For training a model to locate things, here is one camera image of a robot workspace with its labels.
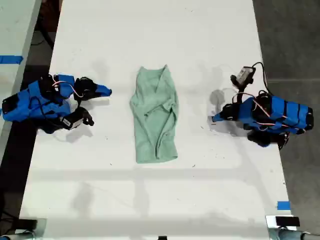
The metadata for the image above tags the pale green T-shirt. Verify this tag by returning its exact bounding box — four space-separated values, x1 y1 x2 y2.
129 64 180 165

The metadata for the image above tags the long blue tape strip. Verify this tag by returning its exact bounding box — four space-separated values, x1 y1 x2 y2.
0 55 24 65

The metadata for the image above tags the short blue tape strip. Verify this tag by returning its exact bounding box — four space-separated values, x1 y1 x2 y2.
276 200 291 211

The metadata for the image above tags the small black box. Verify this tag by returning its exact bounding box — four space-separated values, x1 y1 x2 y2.
275 216 300 227
16 218 38 230

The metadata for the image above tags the black camera stalk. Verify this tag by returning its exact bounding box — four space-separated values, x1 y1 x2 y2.
234 84 249 101
73 96 85 111

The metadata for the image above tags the black camera box white label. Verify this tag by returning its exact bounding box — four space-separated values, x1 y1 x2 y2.
58 106 95 131
229 66 257 90

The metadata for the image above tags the black camera cable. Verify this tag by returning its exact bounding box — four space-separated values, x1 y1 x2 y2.
252 61 275 97

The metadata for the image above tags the silver metal bracket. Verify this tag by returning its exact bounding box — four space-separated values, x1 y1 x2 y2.
265 214 301 240

